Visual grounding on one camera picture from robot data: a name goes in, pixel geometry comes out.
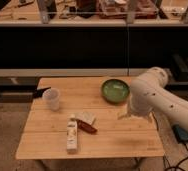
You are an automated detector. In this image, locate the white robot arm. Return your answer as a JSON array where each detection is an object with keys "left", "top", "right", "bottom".
[{"left": 118, "top": 67, "right": 188, "bottom": 131}]

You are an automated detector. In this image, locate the green bowl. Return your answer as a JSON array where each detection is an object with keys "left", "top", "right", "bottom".
[{"left": 101, "top": 79, "right": 130, "bottom": 104}]

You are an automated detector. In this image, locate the white folded packet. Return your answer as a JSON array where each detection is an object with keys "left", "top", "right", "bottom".
[{"left": 70, "top": 112, "right": 96, "bottom": 125}]

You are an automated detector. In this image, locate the dark red packet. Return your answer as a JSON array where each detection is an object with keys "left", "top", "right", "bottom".
[{"left": 77, "top": 120, "right": 97, "bottom": 134}]

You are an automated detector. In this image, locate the white rectangular box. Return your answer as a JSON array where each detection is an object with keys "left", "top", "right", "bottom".
[{"left": 66, "top": 120, "right": 78, "bottom": 153}]

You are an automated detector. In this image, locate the black pedal box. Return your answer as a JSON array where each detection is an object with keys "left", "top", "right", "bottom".
[{"left": 172, "top": 125, "right": 188, "bottom": 143}]

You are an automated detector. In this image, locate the wooden folding table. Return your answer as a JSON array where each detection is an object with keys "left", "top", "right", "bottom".
[{"left": 16, "top": 77, "right": 164, "bottom": 160}]

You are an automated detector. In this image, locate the clear plastic cup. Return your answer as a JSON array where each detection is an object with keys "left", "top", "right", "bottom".
[{"left": 42, "top": 88, "right": 60, "bottom": 111}]

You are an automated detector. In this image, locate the long workbench shelf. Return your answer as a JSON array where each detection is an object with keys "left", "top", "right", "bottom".
[{"left": 0, "top": 0, "right": 188, "bottom": 27}]

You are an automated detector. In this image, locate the black floor cable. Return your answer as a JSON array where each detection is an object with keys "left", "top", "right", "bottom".
[{"left": 162, "top": 141, "right": 188, "bottom": 171}]

